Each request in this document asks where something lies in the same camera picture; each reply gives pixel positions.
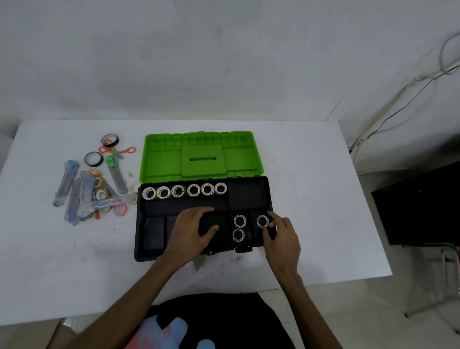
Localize person's right forearm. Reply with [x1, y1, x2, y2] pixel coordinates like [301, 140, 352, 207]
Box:
[278, 273, 344, 349]

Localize black toolbox tray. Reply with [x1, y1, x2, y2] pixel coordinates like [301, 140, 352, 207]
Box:
[136, 176, 273, 260]

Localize person's left hand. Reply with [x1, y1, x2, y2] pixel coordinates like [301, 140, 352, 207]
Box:
[159, 206, 220, 271]

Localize green utility knife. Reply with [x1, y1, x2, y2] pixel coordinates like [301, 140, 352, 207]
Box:
[105, 155, 129, 195]

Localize blue knife package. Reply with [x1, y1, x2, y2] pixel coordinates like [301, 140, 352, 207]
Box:
[64, 178, 82, 226]
[53, 160, 81, 208]

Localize person's black clothing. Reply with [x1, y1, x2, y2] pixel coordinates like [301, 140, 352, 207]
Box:
[124, 293, 297, 349]

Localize pile of small tape rolls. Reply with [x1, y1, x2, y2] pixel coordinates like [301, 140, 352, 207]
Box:
[88, 169, 143, 206]

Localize person's right hand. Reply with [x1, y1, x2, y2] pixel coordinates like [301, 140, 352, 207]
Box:
[261, 210, 302, 287]

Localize orange handled scissors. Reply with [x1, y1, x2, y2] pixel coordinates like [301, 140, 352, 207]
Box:
[99, 145, 137, 160]

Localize black wall cable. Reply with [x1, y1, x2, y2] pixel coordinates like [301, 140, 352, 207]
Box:
[348, 63, 460, 153]

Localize white wall cable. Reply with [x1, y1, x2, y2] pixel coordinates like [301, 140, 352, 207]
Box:
[348, 32, 460, 166]

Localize black toolbox with green lid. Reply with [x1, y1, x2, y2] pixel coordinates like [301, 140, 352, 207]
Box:
[134, 130, 274, 262]

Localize person's left forearm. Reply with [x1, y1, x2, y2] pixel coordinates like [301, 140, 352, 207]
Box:
[66, 257, 180, 349]

